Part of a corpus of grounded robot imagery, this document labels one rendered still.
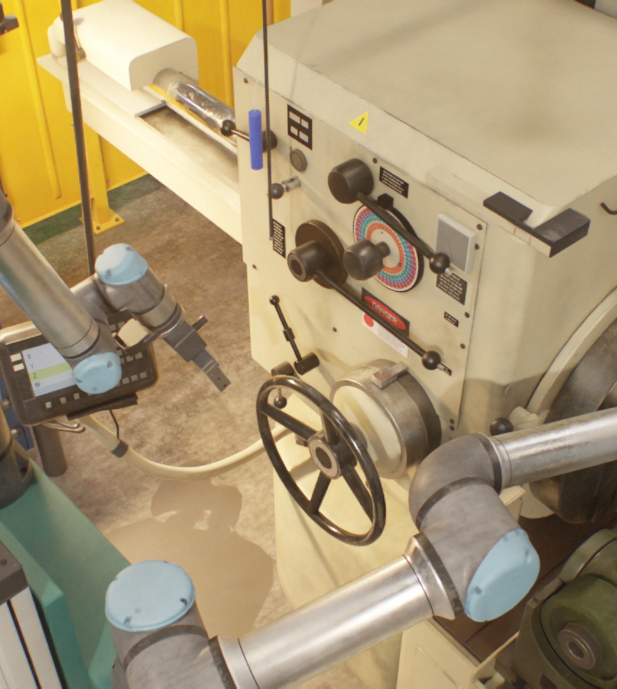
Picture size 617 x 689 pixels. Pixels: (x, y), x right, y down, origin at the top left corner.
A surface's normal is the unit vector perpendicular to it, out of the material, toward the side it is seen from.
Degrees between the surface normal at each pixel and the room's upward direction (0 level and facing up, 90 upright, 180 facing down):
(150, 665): 29
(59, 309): 81
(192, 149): 0
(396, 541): 0
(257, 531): 0
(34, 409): 70
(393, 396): 19
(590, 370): 43
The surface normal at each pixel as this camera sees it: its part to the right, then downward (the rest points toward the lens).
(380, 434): -0.41, 0.36
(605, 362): -0.44, -0.33
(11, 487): 0.72, 0.21
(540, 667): -0.77, 0.44
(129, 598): -0.05, -0.80
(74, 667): 0.68, 0.51
